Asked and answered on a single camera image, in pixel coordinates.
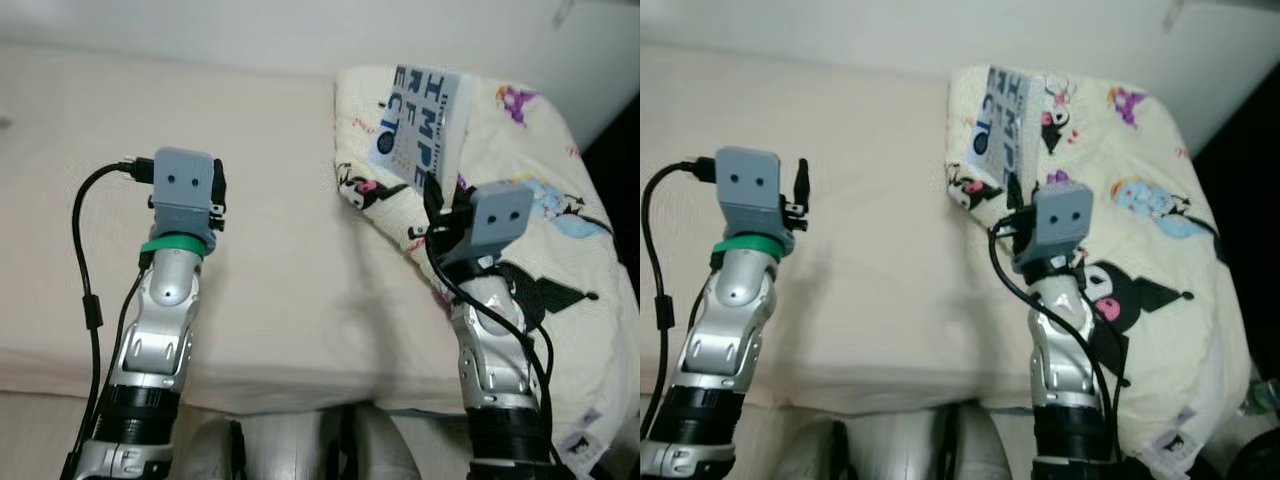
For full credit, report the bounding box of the blue and white book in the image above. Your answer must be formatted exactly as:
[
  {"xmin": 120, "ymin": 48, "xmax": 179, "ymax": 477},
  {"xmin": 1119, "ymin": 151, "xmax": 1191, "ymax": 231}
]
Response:
[
  {"xmin": 365, "ymin": 65, "xmax": 476, "ymax": 196},
  {"xmin": 965, "ymin": 65, "xmax": 1033, "ymax": 193}
]

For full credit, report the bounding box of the cream sheeted bed mattress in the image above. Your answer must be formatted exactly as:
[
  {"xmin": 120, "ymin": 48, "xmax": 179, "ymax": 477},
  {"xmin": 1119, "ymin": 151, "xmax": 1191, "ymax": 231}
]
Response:
[
  {"xmin": 0, "ymin": 42, "xmax": 641, "ymax": 416},
  {"xmin": 640, "ymin": 42, "xmax": 1280, "ymax": 416}
]

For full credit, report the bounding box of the cream cartoon print quilt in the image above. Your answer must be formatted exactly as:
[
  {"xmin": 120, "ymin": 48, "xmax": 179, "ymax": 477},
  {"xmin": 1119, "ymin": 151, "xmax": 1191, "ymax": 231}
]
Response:
[
  {"xmin": 333, "ymin": 65, "xmax": 641, "ymax": 479},
  {"xmin": 945, "ymin": 65, "xmax": 1251, "ymax": 479}
]

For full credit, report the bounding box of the robot right leg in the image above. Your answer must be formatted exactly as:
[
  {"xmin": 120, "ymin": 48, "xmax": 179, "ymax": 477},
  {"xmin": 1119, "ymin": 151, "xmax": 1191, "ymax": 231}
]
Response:
[
  {"xmin": 340, "ymin": 403, "xmax": 421, "ymax": 480},
  {"xmin": 950, "ymin": 403, "xmax": 1031, "ymax": 480}
]

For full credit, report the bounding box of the robot leg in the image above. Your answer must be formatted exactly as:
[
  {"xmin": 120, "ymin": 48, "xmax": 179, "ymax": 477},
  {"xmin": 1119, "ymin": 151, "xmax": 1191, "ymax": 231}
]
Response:
[
  {"xmin": 785, "ymin": 412, "xmax": 951, "ymax": 480},
  {"xmin": 185, "ymin": 412, "xmax": 346, "ymax": 480},
  {"xmin": 340, "ymin": 403, "xmax": 421, "ymax": 480},
  {"xmin": 950, "ymin": 403, "xmax": 1031, "ymax": 480}
]

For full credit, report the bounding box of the robot left leg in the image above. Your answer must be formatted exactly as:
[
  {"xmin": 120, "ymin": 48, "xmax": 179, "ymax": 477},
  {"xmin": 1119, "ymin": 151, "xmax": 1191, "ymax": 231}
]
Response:
[
  {"xmin": 185, "ymin": 412, "xmax": 346, "ymax": 480},
  {"xmin": 785, "ymin": 412, "xmax": 951, "ymax": 480}
]

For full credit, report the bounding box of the clear plastic water bottle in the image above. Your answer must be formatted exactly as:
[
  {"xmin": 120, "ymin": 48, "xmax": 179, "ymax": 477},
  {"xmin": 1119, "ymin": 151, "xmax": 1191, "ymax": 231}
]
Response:
[{"xmin": 1242, "ymin": 375, "xmax": 1280, "ymax": 416}]

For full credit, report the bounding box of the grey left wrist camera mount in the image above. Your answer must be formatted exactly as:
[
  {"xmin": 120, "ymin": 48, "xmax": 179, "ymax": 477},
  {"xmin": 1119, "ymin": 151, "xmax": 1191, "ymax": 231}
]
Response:
[
  {"xmin": 150, "ymin": 148, "xmax": 216, "ymax": 251},
  {"xmin": 715, "ymin": 147, "xmax": 783, "ymax": 251}
]

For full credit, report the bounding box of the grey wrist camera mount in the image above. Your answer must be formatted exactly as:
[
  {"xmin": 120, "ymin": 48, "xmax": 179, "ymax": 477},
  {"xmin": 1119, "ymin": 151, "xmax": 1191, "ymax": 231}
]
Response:
[
  {"xmin": 465, "ymin": 182, "xmax": 534, "ymax": 269},
  {"xmin": 1015, "ymin": 182, "xmax": 1093, "ymax": 271},
  {"xmin": 715, "ymin": 147, "xmax": 783, "ymax": 251},
  {"xmin": 150, "ymin": 148, "xmax": 216, "ymax": 251}
]

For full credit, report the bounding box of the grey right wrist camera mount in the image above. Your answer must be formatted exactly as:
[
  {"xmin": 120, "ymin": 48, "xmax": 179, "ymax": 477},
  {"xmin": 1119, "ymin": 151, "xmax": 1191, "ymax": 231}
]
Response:
[
  {"xmin": 1015, "ymin": 182, "xmax": 1093, "ymax": 271},
  {"xmin": 465, "ymin": 182, "xmax": 534, "ymax": 269}
]

